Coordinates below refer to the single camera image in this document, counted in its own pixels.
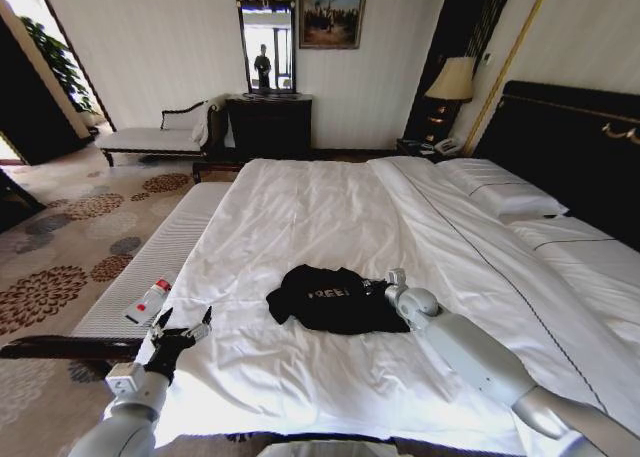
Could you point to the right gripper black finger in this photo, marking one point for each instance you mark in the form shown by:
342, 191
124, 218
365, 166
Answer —
369, 289

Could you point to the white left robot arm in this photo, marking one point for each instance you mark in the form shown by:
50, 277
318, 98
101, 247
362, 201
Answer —
131, 407

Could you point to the white pillow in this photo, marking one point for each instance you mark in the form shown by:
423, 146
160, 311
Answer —
500, 189

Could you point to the dark nightstand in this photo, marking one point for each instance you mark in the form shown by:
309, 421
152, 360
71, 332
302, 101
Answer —
417, 149

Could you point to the white bed duvet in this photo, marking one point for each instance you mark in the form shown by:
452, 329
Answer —
320, 287

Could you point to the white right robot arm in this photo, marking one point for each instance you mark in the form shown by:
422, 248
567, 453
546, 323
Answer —
465, 349

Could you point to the black t-shirt with print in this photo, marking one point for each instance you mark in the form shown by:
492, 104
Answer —
327, 299

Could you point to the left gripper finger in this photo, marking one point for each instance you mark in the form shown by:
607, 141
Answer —
202, 326
161, 324

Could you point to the white bed sheet dark piping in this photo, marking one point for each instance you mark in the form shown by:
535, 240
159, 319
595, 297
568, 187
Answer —
585, 262

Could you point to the gold framed painting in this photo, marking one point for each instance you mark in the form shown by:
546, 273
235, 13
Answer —
332, 13

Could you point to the white card red dot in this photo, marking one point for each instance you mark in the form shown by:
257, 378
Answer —
142, 311

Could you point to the dark wooden bench rail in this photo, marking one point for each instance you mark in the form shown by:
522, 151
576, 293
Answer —
70, 348

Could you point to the white padded bed bench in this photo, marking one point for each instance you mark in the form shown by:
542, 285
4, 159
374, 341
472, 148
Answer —
150, 262

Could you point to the table lamp beige shade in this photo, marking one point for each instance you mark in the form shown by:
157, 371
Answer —
450, 89

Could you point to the white towel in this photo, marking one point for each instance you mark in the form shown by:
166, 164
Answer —
202, 122

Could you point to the dark bed headboard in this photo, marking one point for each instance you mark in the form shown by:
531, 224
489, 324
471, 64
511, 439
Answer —
565, 149

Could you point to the person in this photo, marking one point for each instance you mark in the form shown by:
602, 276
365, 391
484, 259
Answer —
262, 69

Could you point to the white telephone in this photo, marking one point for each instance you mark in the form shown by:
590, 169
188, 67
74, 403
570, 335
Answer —
447, 146

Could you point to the dark framed mirror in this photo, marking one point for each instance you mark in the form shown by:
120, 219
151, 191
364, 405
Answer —
265, 42

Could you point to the dark wooden dresser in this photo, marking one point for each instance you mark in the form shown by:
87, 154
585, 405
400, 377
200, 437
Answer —
270, 127

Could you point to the white robot front shell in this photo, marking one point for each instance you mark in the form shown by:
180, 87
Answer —
305, 449

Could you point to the green potted plant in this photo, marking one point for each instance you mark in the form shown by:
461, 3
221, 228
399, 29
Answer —
60, 64

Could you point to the white chaise longue dark frame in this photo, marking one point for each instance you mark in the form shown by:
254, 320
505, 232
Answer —
160, 134

